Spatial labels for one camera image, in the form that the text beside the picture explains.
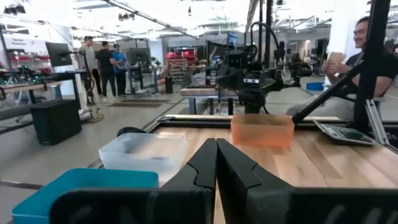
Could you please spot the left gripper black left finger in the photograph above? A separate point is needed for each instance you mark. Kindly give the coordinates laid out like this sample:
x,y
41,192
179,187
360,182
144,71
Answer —
x,y
202,168

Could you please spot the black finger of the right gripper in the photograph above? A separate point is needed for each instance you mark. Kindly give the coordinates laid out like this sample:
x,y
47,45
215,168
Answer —
x,y
255,90
247,90

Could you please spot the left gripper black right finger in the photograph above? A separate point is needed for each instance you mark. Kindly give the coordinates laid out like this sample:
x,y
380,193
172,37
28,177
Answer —
x,y
242,180

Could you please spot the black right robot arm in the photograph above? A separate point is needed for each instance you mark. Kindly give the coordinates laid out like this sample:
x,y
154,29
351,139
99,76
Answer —
x,y
252,104

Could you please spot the black robot station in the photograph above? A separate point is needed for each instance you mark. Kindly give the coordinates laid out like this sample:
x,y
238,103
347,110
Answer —
x,y
298,68

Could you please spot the orange plastic bin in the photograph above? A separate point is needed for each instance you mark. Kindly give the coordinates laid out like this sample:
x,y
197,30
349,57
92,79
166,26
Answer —
x,y
262,133

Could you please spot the wooden work table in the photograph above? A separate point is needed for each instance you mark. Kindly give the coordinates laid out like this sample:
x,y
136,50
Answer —
x,y
202,91

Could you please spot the blue plastic tub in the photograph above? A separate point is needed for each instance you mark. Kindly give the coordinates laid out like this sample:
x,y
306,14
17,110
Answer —
x,y
314,86

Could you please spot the blue lit screen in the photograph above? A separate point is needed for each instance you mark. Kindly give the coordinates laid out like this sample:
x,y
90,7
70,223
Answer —
x,y
232,38

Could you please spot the person's hand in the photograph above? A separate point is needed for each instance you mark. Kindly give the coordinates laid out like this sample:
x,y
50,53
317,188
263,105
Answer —
x,y
329,67

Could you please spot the clear plastic bin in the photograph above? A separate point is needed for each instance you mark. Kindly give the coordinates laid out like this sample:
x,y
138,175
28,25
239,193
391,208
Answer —
x,y
140,152

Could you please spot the parts shelf rack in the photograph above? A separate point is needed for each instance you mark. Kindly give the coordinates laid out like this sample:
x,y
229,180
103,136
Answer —
x,y
182,68

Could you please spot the tan card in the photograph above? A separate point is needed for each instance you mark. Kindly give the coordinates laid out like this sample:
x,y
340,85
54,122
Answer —
x,y
336,57

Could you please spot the white desk calculator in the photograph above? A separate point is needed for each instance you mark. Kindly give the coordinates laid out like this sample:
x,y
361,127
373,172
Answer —
x,y
342,133

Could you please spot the dark floor mat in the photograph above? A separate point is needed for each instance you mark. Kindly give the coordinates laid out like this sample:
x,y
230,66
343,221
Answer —
x,y
136,104

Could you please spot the silver aluminium strut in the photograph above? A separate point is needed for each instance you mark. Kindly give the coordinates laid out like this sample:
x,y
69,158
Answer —
x,y
376,121

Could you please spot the person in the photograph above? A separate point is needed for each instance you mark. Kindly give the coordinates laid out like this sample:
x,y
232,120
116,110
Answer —
x,y
88,56
105,62
385,65
119,60

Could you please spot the teal plastic bin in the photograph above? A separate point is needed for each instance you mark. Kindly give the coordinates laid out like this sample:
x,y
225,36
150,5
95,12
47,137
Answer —
x,y
77,179

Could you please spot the black cabinet box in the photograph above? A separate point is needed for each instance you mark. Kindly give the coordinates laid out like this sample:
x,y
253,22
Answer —
x,y
56,121

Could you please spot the black computer monitor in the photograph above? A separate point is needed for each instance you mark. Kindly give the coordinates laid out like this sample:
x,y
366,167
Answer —
x,y
59,54

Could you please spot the wooden work desk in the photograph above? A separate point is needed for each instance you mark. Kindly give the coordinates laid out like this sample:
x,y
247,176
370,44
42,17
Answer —
x,y
25,87

